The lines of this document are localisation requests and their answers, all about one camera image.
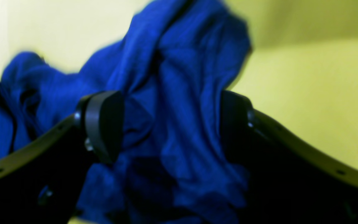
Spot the navy blue long-sleeve shirt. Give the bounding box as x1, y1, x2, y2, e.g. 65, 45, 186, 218
0, 0, 250, 224

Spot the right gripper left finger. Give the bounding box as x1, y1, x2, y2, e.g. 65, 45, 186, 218
0, 91, 125, 224

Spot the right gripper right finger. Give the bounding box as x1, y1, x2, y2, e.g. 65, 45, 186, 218
220, 91, 358, 224

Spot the yellow table cloth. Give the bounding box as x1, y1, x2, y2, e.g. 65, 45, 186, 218
0, 0, 358, 224

